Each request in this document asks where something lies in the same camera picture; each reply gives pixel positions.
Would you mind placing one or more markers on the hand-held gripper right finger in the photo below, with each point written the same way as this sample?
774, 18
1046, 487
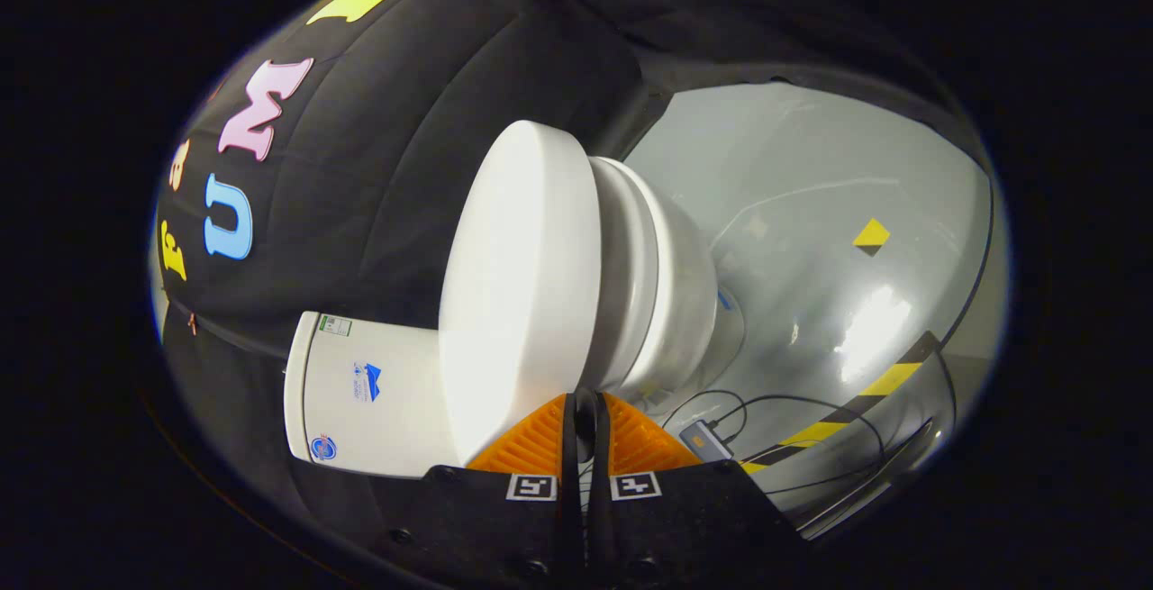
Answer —
685, 536

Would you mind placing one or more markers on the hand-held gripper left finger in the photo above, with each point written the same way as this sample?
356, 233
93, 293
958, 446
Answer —
504, 536

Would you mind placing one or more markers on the white toilet lid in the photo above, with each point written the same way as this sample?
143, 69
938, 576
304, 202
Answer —
518, 293

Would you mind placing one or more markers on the white toilet tank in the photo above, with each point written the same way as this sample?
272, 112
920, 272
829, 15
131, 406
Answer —
360, 401

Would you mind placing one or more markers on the white toilet bowl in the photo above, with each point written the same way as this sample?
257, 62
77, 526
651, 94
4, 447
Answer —
685, 302

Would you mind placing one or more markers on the white toilet seat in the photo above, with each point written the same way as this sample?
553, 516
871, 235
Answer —
626, 275

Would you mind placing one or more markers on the small grey device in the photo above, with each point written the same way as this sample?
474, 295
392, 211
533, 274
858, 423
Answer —
704, 439

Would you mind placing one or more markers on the yellow black hazard tape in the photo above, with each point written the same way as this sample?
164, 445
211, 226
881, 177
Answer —
865, 392

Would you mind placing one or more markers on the yellow floor tape piece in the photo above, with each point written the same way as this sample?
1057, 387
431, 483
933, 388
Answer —
871, 235

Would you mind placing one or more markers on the black backdrop cloth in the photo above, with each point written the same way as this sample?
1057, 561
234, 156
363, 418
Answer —
405, 149

